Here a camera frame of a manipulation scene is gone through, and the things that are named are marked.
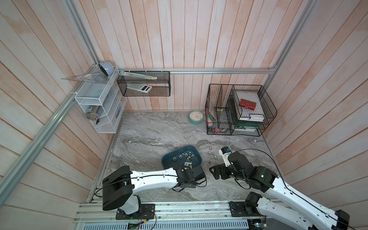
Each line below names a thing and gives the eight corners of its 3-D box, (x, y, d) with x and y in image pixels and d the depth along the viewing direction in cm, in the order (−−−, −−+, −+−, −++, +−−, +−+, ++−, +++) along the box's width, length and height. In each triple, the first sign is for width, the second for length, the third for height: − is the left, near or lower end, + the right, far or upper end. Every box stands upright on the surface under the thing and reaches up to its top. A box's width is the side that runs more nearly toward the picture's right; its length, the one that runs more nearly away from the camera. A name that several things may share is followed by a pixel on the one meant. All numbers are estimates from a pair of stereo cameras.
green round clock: (188, 123, 114) (188, 120, 112) (187, 113, 122) (188, 110, 119) (203, 123, 114) (204, 120, 112) (202, 113, 122) (203, 110, 119)
